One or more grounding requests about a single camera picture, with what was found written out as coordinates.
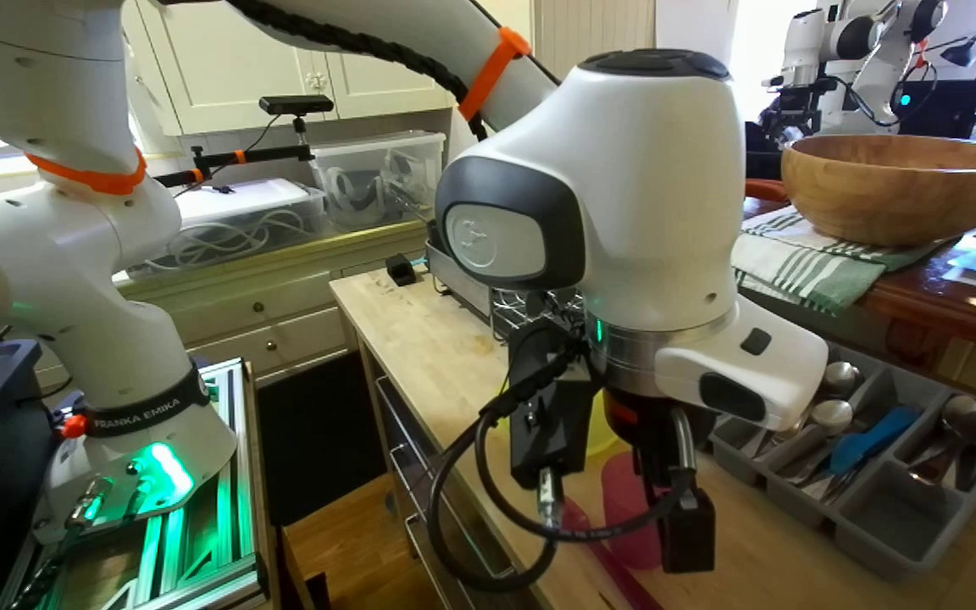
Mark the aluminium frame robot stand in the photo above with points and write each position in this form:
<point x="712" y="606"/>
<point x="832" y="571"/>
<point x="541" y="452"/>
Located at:
<point x="219" y="553"/>

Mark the purple plastic cup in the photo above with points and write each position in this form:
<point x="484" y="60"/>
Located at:
<point x="625" y="519"/>

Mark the white background machine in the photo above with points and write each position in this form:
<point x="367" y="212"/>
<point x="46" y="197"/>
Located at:
<point x="837" y="54"/>

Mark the metal spoon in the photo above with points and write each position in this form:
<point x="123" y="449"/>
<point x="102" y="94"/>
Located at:
<point x="965" y="417"/>
<point x="842" y="377"/>

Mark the clear plastic storage bin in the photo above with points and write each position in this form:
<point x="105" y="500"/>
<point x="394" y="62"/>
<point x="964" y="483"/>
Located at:
<point x="372" y="182"/>

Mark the wooden bowl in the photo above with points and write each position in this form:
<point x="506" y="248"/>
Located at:
<point x="907" y="186"/>

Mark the brown wooden counter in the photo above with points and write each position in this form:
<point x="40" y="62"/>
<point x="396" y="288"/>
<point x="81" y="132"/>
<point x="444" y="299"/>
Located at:
<point x="941" y="307"/>

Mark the silver robot mount plate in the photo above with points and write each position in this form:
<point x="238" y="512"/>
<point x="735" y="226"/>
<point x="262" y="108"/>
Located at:
<point x="170" y="452"/>

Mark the white upper cabinet doors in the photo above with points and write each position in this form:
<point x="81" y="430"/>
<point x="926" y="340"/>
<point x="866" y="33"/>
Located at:
<point x="205" y="69"/>

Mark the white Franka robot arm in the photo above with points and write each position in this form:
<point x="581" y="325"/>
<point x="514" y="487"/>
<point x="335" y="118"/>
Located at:
<point x="646" y="205"/>

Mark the blue plastic utensil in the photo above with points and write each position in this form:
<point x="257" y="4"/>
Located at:
<point x="866" y="440"/>

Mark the black camera on stand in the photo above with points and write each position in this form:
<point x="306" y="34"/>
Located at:
<point x="296" y="105"/>

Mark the black clamp rail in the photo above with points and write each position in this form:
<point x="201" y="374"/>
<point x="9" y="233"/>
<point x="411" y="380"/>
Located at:
<point x="228" y="165"/>

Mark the grey cutlery tray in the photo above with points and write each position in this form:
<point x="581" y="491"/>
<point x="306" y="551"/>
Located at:
<point x="907" y="519"/>

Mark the stainless steel dish rack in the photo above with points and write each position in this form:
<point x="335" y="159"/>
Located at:
<point x="459" y="288"/>

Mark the black plastic block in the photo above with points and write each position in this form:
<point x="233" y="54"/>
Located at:
<point x="402" y="270"/>

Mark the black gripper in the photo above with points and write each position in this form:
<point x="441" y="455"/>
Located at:
<point x="653" y="434"/>

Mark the white drawer cabinet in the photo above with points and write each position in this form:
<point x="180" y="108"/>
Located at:
<point x="250" y="315"/>

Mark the green striped cloth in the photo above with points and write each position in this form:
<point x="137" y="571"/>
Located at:
<point x="813" y="277"/>

